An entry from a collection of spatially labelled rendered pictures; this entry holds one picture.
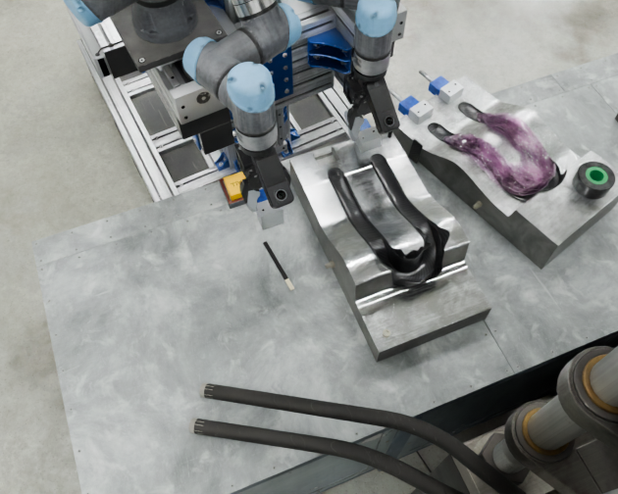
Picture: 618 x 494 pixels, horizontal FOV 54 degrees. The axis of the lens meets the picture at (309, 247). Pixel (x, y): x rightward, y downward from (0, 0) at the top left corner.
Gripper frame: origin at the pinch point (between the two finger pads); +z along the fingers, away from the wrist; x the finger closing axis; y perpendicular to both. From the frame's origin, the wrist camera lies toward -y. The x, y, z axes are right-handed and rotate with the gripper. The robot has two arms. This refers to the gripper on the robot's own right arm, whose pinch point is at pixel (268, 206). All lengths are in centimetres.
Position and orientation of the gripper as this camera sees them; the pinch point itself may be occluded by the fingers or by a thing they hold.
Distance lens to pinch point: 128.8
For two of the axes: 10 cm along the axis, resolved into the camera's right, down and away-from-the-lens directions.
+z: 0.1, 5.0, 8.7
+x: -9.3, 3.3, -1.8
